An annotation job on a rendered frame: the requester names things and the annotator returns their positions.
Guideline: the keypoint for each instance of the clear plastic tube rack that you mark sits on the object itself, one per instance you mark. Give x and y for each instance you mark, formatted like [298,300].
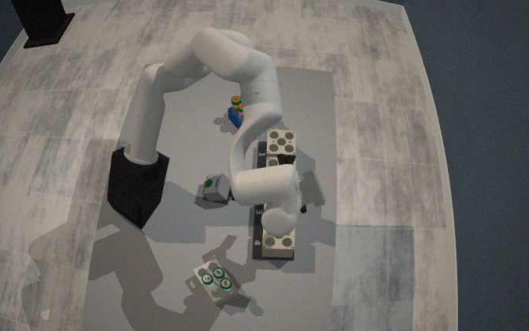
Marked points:
[215,296]

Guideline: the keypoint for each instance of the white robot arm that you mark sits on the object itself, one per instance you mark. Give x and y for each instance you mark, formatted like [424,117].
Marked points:
[232,58]

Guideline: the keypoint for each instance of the blue tube rack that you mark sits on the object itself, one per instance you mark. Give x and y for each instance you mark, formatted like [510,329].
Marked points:
[234,118]

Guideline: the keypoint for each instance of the clear tube with green cap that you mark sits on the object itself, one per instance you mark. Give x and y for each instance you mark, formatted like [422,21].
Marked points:
[226,284]
[207,279]
[219,274]

